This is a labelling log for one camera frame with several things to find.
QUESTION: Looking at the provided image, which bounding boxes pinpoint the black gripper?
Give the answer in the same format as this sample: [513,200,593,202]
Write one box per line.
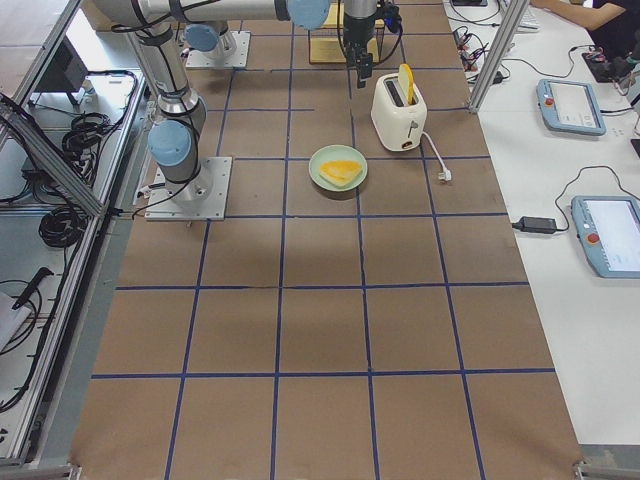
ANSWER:
[343,0,377,89]

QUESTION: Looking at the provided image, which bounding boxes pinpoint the triangular bread on plate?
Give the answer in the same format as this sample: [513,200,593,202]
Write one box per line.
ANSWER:
[319,160,362,187]

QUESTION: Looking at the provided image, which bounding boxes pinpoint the person in black shirt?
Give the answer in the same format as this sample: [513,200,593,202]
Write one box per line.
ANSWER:
[530,0,639,58]

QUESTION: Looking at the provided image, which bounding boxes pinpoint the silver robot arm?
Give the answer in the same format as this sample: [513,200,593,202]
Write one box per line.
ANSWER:
[184,21,237,60]
[96,0,330,220]

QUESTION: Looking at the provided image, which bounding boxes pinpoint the far blue teach pendant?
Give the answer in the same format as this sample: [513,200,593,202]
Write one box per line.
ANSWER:
[536,79,606,136]

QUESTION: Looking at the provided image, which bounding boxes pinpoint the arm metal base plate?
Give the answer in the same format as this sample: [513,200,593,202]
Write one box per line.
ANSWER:
[143,157,232,221]
[185,27,251,70]

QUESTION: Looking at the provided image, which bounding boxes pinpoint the black wire basket wooden shelf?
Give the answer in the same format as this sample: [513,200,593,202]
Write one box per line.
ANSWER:
[308,1,403,70]

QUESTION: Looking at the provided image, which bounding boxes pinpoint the black power adapter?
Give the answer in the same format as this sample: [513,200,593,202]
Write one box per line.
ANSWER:
[512,216,558,234]

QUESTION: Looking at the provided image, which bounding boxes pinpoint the bread slice in toaster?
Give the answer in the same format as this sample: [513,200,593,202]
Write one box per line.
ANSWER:
[398,63,415,105]

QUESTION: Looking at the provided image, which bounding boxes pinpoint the near blue teach pendant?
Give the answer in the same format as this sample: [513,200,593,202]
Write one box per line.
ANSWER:
[571,196,639,279]

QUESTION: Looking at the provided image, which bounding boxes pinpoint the coiled black cables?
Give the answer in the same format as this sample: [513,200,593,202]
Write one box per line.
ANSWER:
[38,204,87,249]

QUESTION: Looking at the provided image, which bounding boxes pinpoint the aluminium frame post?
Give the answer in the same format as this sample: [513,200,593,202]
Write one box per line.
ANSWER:
[468,0,529,113]

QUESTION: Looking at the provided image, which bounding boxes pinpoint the aluminium side frame rail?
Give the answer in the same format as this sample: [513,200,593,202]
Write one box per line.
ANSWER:
[1,93,107,217]

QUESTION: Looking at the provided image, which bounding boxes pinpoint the white toaster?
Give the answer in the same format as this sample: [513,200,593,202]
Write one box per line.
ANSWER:
[371,73,428,152]

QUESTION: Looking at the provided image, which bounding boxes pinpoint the light green plate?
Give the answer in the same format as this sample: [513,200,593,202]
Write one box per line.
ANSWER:
[308,145,368,192]

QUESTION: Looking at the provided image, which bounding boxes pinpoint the blue teach pendant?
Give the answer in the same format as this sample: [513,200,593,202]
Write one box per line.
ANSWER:
[536,79,606,136]
[571,196,639,279]

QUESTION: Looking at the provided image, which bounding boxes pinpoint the white toaster plug cable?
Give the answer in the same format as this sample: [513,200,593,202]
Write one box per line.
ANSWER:
[420,131,454,184]

